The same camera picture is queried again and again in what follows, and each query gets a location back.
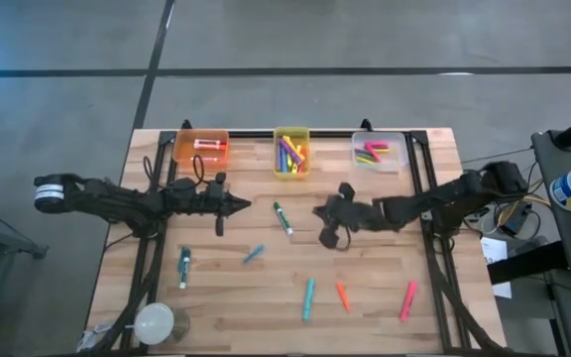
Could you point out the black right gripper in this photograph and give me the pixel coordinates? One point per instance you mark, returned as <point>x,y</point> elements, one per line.
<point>355,215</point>

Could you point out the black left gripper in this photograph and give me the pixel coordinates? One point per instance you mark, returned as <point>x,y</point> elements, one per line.
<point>219,225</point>

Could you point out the green dry erase marker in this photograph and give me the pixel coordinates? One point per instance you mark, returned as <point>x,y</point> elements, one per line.
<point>283,218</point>

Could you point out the teal slim highlighter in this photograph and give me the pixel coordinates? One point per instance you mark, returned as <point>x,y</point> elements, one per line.
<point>254,254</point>

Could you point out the yellow chunky highlighter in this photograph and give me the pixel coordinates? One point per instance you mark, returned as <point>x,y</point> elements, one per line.
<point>295,148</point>
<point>295,167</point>

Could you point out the orange chunky highlighter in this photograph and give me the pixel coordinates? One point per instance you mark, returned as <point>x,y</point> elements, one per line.
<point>305,159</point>

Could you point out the blue chunky highlighter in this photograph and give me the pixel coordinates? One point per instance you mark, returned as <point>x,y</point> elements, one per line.
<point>283,167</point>

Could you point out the orange dry erase marker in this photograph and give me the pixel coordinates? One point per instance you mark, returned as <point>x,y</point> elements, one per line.
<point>210,144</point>

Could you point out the green slim highlighter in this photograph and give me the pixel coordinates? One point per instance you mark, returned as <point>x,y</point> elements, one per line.
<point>365,160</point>

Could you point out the purple chunky highlighter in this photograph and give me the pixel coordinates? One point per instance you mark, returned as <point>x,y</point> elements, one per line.
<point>284,151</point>

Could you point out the purple slim highlighter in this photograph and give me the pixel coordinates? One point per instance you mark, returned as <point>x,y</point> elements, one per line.
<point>362,152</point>

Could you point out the pink white marker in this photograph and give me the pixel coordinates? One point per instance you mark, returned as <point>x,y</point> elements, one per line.
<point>374,154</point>

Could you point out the orange slim highlighter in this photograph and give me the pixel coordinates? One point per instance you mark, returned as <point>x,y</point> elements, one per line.
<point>343,296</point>

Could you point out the teal fat marker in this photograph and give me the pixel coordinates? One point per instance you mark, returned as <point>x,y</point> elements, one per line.
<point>308,298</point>

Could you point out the pink slim highlighter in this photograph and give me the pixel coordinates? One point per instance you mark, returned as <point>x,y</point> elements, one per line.
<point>408,301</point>
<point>377,145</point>

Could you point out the yellow slim highlighter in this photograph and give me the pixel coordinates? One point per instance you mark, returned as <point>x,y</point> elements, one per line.
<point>383,150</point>

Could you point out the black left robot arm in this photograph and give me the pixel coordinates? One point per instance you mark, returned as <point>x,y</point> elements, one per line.
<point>117,201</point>

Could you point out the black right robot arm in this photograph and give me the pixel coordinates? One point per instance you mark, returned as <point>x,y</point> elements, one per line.
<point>439,196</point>

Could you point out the orange translucent plastic bin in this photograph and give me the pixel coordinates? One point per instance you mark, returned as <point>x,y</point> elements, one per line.
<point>184,149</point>

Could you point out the yellow translucent plastic bin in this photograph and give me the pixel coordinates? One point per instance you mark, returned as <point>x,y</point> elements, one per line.
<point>305,134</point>

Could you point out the teal dry erase marker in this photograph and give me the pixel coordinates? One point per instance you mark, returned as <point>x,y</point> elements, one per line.
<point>184,268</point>

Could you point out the clear plastic bin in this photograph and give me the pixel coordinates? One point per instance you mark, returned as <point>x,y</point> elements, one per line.
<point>397,158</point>

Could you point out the white round dome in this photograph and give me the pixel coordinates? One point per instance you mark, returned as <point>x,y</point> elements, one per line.
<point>154,323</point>

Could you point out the white paper sheet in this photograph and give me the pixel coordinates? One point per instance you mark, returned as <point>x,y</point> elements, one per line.
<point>494,253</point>

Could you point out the crumpled clear plastic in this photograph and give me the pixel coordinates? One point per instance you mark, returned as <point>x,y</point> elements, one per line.
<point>89,339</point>

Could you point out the grey metal stand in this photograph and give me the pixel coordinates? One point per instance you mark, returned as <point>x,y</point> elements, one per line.
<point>40,252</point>

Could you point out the black bar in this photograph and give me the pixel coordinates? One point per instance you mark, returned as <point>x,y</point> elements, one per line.
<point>528,260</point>

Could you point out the grey cart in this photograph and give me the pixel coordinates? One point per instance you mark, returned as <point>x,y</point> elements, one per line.
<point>545,158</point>

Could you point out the black frame bracket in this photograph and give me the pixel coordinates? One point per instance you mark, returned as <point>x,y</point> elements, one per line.
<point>366,124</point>
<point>186,124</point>

